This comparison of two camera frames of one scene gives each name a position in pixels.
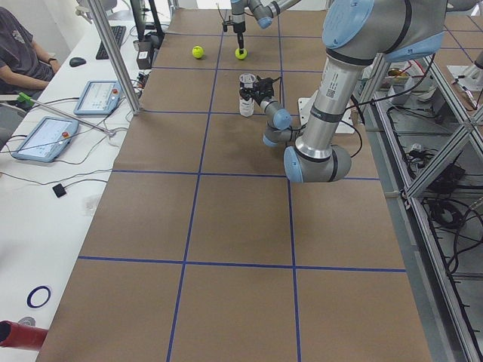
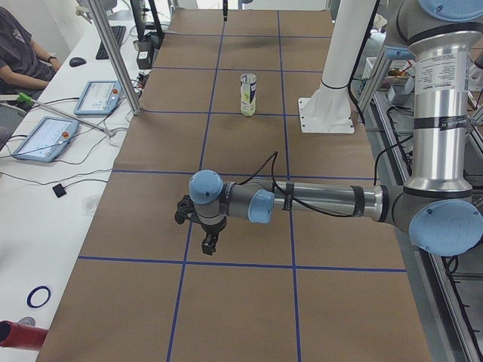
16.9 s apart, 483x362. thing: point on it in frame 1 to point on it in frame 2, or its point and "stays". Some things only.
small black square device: x=59 y=190 stays
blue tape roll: x=29 y=300 stays
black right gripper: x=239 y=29 to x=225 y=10
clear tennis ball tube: x=247 y=107 stays
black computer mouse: x=76 y=62 stays
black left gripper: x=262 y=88 to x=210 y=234
